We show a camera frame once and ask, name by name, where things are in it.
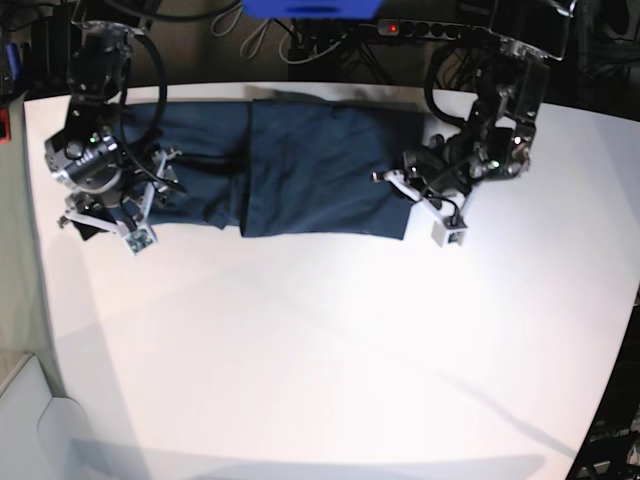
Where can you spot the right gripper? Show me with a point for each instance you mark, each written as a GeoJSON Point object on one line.
{"type": "Point", "coordinates": [127, 200]}

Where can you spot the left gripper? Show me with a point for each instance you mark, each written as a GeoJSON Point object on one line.
{"type": "Point", "coordinates": [428, 179]}

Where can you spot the dark blue t-shirt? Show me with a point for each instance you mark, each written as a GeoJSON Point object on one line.
{"type": "Point", "coordinates": [283, 167]}

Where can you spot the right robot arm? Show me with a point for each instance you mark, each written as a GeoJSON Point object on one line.
{"type": "Point", "coordinates": [92, 147]}

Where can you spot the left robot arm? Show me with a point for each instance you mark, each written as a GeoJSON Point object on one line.
{"type": "Point", "coordinates": [494, 141]}

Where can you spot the red object at left edge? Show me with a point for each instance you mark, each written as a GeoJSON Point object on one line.
{"type": "Point", "coordinates": [5, 129]}

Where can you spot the blue box at top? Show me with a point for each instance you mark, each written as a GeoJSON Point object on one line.
{"type": "Point", "coordinates": [312, 9]}

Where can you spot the grey bin at left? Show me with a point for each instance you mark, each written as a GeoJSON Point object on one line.
{"type": "Point", "coordinates": [40, 433]}

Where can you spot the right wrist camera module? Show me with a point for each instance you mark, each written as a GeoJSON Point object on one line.
{"type": "Point", "coordinates": [140, 239]}

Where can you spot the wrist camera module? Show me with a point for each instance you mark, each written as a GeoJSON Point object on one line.
{"type": "Point", "coordinates": [446, 234]}
{"type": "Point", "coordinates": [140, 239]}

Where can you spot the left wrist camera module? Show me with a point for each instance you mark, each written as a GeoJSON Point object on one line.
{"type": "Point", "coordinates": [446, 234]}

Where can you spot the black power strip red switch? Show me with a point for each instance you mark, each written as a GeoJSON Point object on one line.
{"type": "Point", "coordinates": [425, 30]}

